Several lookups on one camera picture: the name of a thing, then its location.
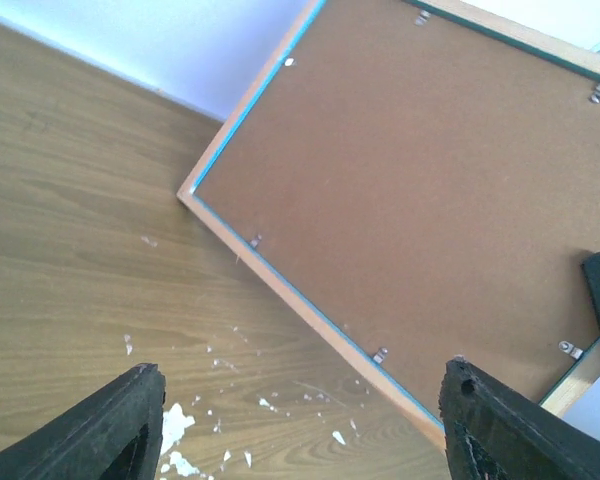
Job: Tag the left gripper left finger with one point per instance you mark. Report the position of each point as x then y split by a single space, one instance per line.
115 433

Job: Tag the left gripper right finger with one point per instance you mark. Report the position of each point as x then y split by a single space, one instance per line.
493 432

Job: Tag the blue wooden picture frame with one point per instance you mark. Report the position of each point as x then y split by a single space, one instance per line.
419 180

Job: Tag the white debris pile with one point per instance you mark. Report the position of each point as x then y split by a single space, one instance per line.
174 427

